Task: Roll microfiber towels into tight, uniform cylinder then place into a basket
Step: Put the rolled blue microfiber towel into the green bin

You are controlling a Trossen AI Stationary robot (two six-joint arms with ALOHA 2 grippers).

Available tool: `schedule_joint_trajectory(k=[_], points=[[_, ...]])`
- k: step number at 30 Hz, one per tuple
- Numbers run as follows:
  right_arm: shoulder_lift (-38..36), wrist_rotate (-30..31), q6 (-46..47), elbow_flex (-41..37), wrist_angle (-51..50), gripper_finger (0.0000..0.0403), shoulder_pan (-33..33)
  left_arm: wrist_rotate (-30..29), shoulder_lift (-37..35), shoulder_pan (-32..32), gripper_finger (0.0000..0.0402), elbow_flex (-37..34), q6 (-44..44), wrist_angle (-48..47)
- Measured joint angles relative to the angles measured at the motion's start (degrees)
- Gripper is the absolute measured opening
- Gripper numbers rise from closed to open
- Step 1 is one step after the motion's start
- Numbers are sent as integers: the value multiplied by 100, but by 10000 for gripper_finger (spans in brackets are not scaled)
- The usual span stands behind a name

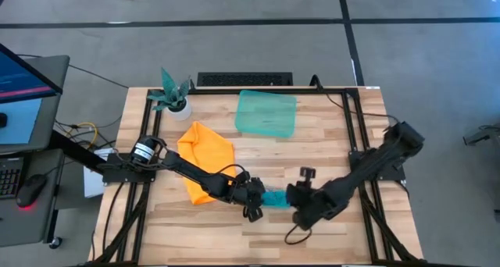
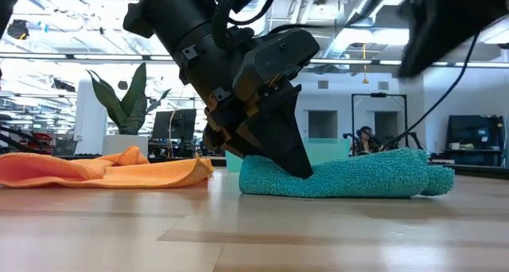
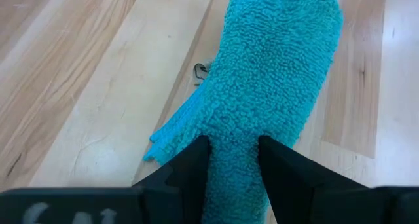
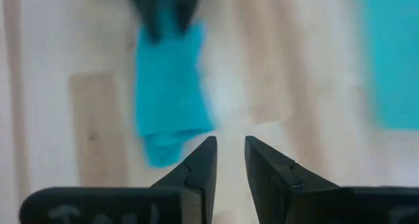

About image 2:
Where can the teal microfiber towel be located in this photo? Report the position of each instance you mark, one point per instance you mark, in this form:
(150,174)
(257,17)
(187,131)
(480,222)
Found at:
(358,176)

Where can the tall green snake plant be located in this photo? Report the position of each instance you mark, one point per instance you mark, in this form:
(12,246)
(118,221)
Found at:
(131,113)

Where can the white cup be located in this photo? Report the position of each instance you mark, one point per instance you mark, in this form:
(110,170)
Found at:
(454,146)

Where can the white square planter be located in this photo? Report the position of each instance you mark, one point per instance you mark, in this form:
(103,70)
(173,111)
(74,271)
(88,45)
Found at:
(123,142)

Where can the teal translucent plastic basket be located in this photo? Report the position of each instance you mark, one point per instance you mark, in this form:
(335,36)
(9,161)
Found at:
(326,150)

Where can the left wrist camera housing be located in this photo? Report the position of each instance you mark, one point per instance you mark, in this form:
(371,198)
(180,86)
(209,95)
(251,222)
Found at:
(278,57)

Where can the orange microfiber towel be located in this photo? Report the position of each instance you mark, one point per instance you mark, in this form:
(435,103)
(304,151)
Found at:
(99,172)

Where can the black camera stand frame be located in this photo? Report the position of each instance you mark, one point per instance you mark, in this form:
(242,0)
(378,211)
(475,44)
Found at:
(378,94)

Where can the green lit sign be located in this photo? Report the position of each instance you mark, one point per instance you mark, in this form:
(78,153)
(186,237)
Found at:
(37,125)

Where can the black ceiling device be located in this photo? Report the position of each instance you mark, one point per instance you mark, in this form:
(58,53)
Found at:
(19,29)

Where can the black office desk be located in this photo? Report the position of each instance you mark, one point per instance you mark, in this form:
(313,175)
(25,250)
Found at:
(469,156)

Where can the black computer monitor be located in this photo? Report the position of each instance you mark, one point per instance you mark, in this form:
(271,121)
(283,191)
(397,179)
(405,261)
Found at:
(475,130)
(175,125)

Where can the white building column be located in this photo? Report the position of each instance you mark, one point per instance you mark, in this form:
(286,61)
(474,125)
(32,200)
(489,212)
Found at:
(89,117)

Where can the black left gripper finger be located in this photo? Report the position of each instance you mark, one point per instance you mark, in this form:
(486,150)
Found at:
(242,149)
(282,144)

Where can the dark grey bin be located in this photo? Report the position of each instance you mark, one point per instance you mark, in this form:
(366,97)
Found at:
(65,147)

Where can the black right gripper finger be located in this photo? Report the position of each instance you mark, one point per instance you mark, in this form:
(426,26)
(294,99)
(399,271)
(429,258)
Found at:
(433,33)

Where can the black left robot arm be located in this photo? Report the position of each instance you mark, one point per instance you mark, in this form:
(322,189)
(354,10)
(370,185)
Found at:
(175,17)

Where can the black table frame rail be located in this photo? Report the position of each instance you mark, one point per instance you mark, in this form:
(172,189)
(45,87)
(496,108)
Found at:
(179,160)

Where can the person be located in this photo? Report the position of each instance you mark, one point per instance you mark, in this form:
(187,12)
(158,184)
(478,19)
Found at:
(366,138)

